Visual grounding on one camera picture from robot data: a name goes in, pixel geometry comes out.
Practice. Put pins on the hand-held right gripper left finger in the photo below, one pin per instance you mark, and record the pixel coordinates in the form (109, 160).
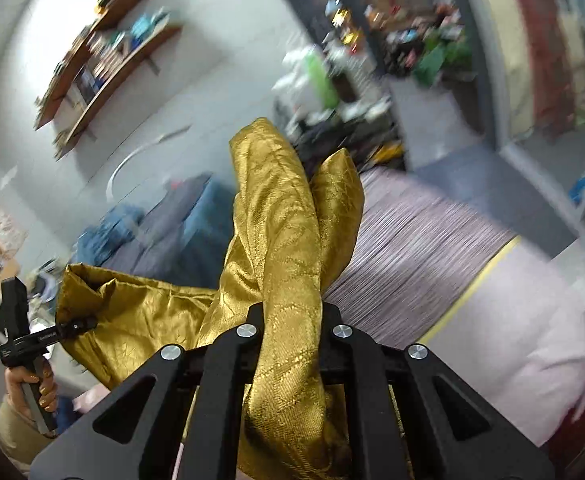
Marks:
(232, 360)

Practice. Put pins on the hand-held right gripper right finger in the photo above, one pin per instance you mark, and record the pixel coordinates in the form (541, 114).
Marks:
(352, 360)

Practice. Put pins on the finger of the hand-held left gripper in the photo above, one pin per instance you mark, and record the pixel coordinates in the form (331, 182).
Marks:
(77, 326)

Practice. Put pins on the gold satin jacket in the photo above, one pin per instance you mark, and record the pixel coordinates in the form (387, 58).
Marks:
(282, 260)

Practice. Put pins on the person's left forearm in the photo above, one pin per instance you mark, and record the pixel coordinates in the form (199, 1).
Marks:
(7, 435)

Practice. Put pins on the person's left hand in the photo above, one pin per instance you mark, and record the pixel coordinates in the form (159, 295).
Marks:
(16, 380)

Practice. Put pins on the blue ruffled bedding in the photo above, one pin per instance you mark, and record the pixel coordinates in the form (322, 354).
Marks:
(107, 230)

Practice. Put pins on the grey striped quilt yellow trim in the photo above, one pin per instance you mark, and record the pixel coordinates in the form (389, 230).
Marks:
(422, 240)

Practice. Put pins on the white curved hoop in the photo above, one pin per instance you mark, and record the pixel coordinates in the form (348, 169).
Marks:
(137, 152)

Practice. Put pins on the black metal rack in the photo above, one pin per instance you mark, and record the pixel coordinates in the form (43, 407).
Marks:
(342, 132)

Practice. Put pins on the row of books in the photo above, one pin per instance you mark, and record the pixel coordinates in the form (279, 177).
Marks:
(105, 50)

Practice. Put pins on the green bottle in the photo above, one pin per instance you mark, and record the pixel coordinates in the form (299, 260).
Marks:
(322, 82)

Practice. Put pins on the row of white bottles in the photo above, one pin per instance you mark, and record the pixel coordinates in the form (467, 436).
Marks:
(292, 85)

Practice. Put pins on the cluttered dark shelving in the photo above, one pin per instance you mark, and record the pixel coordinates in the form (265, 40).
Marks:
(402, 15)

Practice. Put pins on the red patterned curtain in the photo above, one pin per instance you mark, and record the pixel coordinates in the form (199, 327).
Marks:
(540, 50)

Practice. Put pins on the wooden wall shelf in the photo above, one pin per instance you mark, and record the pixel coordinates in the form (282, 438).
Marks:
(122, 62)
(122, 2)

